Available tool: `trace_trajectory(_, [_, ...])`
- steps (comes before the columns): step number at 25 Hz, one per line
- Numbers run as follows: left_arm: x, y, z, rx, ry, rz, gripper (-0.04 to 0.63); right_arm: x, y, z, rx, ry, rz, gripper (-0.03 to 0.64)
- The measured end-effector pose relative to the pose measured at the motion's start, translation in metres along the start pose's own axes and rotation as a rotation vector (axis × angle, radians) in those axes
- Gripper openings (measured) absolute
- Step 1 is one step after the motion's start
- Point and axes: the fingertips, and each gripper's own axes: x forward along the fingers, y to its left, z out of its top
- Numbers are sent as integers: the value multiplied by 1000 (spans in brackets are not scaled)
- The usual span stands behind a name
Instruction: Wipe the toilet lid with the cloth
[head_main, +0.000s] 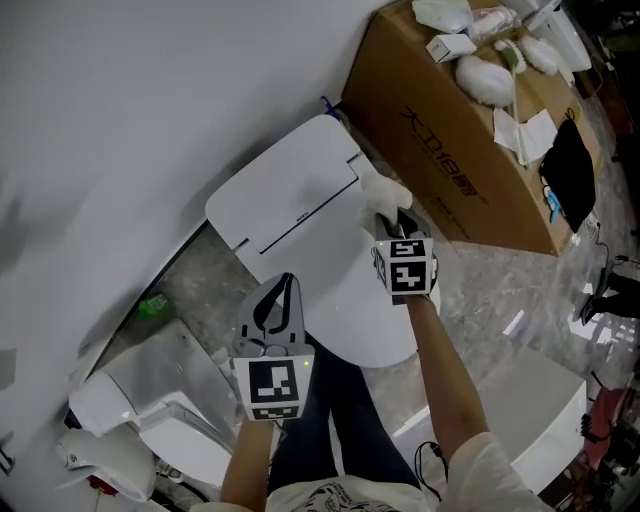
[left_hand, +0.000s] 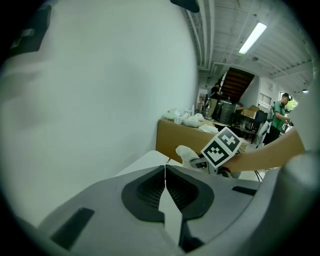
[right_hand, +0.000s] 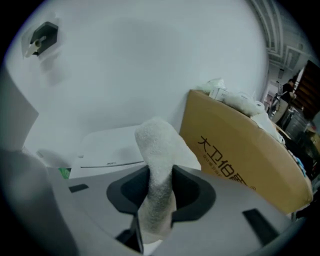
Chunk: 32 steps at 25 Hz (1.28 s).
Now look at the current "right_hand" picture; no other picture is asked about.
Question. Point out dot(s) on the white smart toilet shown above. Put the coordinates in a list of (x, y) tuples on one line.
[(107, 145)]

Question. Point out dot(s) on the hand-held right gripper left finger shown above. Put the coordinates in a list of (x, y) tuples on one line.
[(100, 200)]

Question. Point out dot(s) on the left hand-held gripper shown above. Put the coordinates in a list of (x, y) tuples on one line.
[(37, 200)]

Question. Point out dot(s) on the white terry cloth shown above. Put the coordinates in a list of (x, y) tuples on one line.
[(160, 155)]

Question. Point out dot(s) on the white foam-wrapped part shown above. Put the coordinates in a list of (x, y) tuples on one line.
[(212, 83), (242, 103)]

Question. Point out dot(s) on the green plastic wrapper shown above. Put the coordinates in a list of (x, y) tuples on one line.
[(64, 173)]

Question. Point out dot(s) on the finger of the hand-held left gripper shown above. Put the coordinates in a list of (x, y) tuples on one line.
[(15, 120)]

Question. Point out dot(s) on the large cardboard box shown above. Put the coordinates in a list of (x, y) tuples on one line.
[(225, 150)]

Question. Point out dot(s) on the black toilet paper holder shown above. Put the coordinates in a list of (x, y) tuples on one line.
[(46, 35)]

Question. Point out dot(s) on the small white box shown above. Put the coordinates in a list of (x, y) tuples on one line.
[(218, 94)]

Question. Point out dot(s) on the white paper sheets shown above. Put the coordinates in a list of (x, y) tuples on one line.
[(267, 127)]

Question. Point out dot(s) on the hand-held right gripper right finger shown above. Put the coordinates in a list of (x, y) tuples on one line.
[(220, 207)]

